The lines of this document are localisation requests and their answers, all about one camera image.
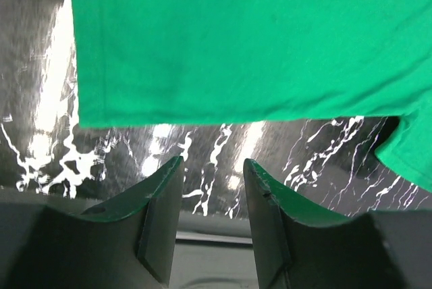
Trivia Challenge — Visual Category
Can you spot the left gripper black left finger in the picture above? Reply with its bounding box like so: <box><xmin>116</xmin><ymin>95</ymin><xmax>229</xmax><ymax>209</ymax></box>
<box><xmin>1</xmin><ymin>157</ymin><xmax>184</xmax><ymax>288</ymax></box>

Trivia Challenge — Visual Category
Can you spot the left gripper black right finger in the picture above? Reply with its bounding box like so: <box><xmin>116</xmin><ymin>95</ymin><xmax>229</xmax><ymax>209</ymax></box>
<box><xmin>243</xmin><ymin>159</ymin><xmax>431</xmax><ymax>288</ymax></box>

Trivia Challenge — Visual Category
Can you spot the green t shirt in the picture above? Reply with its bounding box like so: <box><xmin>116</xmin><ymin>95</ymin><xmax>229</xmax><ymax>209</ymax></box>
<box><xmin>72</xmin><ymin>0</ymin><xmax>431</xmax><ymax>190</ymax></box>

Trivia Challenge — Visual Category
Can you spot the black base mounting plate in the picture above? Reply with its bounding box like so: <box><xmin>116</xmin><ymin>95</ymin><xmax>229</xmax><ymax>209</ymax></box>
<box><xmin>0</xmin><ymin>186</ymin><xmax>432</xmax><ymax>289</ymax></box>

